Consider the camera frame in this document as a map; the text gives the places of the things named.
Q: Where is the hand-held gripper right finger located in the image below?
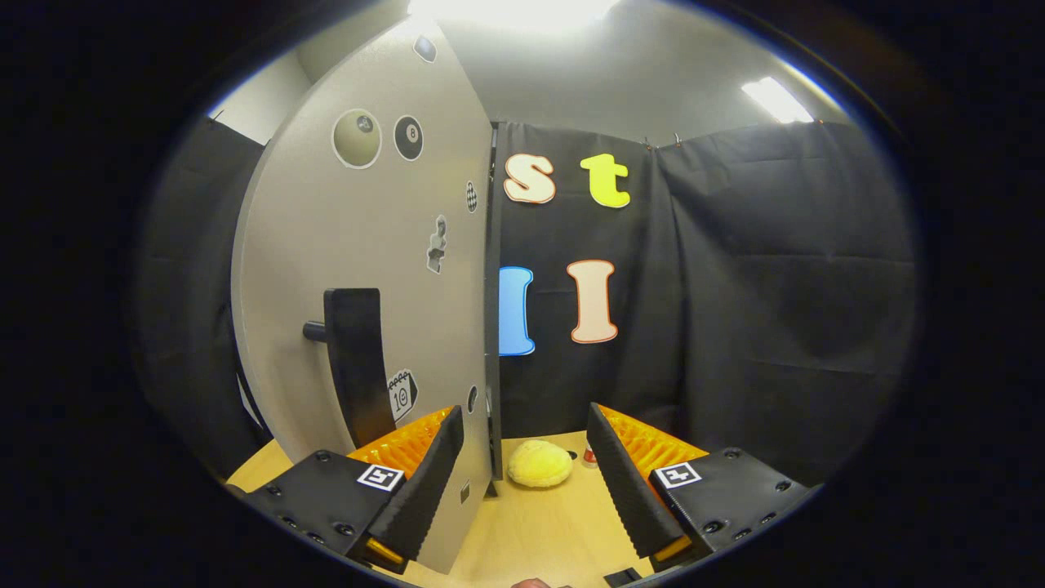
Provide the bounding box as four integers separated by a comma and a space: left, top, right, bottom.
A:
585, 402, 823, 575

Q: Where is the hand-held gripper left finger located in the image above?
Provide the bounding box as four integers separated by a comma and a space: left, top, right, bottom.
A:
241, 405, 466, 576

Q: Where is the black door handle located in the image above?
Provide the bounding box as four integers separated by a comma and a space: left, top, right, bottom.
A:
303, 287, 398, 449

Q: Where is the beige shoe cabinet door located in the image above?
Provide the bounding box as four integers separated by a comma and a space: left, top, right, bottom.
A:
231, 16, 496, 575

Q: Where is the yellow bumpy bread toy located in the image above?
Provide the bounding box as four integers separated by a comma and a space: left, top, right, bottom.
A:
506, 439, 575, 490

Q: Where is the narrow ceiling light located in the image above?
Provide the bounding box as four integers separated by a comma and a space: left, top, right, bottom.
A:
740, 76, 816, 125

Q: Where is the large ceiling light panel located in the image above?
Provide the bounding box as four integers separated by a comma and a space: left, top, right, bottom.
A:
407, 0, 623, 33

